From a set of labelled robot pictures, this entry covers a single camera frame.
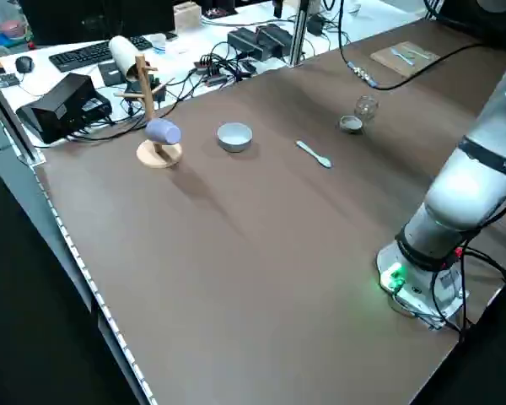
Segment green plastic spoon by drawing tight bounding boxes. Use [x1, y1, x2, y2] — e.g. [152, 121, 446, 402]
[295, 140, 334, 170]

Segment transparent glass spice bottle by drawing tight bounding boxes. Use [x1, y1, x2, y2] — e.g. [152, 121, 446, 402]
[353, 94, 381, 124]

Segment white bowl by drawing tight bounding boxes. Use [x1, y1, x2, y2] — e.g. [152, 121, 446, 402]
[216, 121, 254, 154]

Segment wooden cup stand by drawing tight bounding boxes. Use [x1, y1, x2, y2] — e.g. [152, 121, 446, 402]
[113, 54, 185, 171]

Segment purple cup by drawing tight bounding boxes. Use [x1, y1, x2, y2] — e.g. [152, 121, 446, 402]
[144, 119, 183, 146]

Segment black usb hub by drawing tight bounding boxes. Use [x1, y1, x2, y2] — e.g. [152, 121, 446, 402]
[193, 58, 234, 88]

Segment black power brick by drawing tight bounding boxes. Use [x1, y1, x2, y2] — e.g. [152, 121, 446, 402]
[227, 27, 267, 61]
[255, 23, 295, 57]

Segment clear plastic cup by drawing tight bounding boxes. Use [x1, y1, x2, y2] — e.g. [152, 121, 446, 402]
[150, 33, 169, 55]

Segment small black flat box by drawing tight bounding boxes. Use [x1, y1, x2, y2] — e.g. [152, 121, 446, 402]
[97, 62, 126, 84]

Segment white cardboard tube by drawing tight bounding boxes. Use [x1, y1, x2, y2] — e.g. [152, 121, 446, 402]
[108, 35, 147, 83]

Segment wooden box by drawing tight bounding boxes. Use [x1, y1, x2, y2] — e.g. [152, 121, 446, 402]
[173, 1, 202, 31]

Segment wooden cutting board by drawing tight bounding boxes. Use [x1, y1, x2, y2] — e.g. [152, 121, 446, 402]
[369, 40, 442, 78]

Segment black electronics box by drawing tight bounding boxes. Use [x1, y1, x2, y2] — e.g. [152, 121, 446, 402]
[16, 72, 113, 145]

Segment black keyboard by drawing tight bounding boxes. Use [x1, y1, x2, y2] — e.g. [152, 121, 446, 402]
[48, 35, 154, 73]

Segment black monitor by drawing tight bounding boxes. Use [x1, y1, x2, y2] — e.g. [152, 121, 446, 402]
[18, 0, 176, 46]

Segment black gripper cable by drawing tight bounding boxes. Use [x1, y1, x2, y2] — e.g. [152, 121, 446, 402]
[337, 0, 506, 91]

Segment aluminium frame post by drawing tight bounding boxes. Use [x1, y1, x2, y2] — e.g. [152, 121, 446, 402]
[289, 0, 311, 68]
[0, 62, 46, 166]

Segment black base cables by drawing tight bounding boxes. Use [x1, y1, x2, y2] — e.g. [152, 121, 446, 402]
[428, 235, 506, 343]

